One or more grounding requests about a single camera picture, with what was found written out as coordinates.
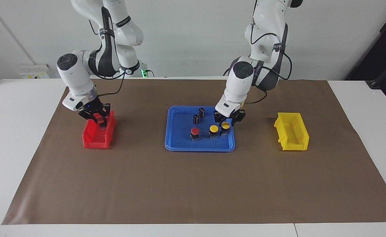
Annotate red plastic bin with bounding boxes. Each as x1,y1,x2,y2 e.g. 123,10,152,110
82,110,117,149

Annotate blue plastic tray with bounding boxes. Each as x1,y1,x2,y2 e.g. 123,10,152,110
165,106,236,152

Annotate yellow plastic bin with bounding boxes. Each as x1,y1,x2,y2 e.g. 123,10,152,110
273,112,310,151

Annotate brown paper mat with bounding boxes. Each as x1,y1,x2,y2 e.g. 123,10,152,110
2,78,386,225

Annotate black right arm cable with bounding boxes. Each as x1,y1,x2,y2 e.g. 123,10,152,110
97,72,126,98

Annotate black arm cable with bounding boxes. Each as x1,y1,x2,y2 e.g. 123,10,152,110
97,72,126,98
244,32,293,104

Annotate white wall socket box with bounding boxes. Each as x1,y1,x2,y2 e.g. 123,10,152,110
18,64,54,79

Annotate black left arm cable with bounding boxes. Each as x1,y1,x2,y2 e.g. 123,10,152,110
244,32,293,104

